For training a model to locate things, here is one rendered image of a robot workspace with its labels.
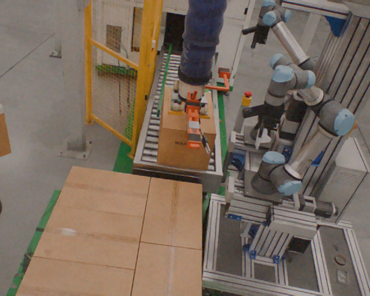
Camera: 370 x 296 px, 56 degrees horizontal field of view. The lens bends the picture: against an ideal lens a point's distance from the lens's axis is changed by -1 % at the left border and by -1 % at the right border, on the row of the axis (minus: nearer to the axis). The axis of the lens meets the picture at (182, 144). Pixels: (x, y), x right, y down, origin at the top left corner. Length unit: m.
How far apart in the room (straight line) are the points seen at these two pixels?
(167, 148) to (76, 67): 1.11
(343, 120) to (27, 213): 2.50
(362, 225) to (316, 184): 1.62
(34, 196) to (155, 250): 1.44
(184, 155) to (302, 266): 1.23
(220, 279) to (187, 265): 0.44
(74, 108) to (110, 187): 1.08
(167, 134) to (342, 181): 1.20
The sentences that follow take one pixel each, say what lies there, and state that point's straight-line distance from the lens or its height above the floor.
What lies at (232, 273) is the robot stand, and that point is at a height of 0.21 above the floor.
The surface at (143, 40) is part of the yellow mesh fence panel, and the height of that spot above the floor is 1.27.
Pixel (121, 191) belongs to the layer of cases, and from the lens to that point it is 2.59.
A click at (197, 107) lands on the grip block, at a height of 1.28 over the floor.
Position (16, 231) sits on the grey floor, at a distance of 3.13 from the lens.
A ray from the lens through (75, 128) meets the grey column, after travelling 3.56.
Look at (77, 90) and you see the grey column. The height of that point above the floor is 0.73.
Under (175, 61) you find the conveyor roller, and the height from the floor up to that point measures 0.55.
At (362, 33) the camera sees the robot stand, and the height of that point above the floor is 1.96.
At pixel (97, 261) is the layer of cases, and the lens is 2.23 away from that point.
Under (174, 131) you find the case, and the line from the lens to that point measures 2.55.
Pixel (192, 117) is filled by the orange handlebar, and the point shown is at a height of 1.26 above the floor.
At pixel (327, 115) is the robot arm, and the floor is 1.61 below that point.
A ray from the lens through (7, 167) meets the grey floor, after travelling 3.68.
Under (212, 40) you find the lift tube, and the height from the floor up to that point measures 1.64.
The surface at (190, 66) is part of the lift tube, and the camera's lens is 2.29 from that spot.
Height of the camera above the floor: 2.42
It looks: 38 degrees down
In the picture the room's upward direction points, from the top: 11 degrees clockwise
